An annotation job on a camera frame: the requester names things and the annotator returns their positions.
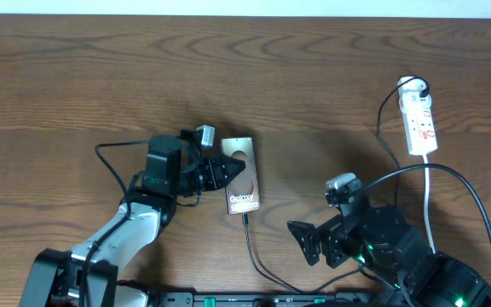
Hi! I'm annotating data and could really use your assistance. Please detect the Galaxy smartphone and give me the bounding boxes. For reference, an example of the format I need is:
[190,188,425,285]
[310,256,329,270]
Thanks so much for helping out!
[221,137,261,215]

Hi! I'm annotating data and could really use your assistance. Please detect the black USB charging cable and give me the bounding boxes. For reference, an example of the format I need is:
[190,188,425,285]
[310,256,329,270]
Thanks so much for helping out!
[240,77,431,295]

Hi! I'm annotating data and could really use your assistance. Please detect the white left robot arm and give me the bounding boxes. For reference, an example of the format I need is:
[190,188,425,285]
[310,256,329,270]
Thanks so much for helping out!
[20,125,246,306]

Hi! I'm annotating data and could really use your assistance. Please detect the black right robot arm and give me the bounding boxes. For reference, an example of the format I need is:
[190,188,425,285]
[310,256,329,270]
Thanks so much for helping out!
[287,188,491,306]

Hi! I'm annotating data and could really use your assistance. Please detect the white USB charger plug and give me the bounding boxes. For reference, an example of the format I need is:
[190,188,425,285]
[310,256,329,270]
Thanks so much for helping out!
[399,89,432,113]

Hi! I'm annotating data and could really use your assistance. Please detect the white power strip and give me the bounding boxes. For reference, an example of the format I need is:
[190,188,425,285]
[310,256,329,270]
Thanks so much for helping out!
[397,76,438,156]

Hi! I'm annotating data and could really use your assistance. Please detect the black left camera cable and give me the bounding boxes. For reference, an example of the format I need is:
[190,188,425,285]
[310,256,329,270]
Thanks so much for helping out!
[77,139,151,307]

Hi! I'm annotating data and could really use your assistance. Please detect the black camera cable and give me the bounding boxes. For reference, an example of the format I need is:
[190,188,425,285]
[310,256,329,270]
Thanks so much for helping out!
[347,163,491,307]
[77,139,151,307]

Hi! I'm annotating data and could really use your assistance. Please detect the black right camera cable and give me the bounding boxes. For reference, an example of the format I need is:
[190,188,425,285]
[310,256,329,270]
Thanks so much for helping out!
[347,163,491,307]

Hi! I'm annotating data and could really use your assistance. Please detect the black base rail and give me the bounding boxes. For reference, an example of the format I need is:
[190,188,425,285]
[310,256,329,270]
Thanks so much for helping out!
[113,291,383,307]

